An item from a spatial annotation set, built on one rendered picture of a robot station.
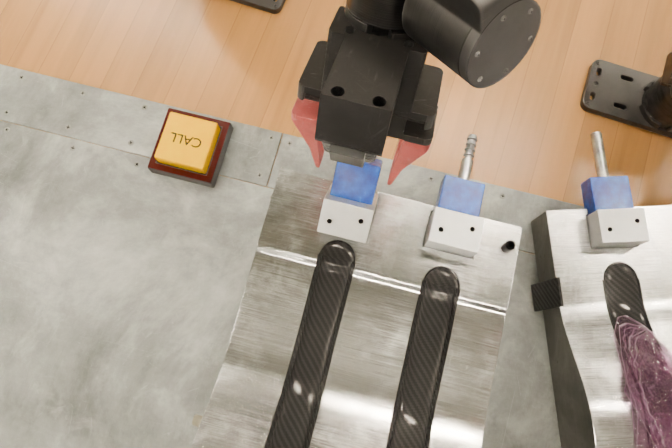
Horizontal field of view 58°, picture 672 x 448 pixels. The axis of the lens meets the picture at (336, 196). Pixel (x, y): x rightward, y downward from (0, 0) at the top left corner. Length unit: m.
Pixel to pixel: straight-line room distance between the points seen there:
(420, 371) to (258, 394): 0.16
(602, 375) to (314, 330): 0.28
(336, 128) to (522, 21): 0.12
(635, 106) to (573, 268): 0.24
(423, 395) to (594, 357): 0.18
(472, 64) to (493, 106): 0.44
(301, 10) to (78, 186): 0.36
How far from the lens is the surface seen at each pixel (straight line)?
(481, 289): 0.63
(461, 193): 0.63
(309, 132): 0.47
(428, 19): 0.37
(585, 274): 0.70
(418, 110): 0.44
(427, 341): 0.63
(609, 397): 0.66
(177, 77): 0.81
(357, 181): 0.59
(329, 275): 0.63
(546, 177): 0.78
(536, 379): 0.74
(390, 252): 0.62
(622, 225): 0.70
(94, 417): 0.75
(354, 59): 0.39
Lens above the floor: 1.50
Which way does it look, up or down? 75 degrees down
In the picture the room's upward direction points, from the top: straight up
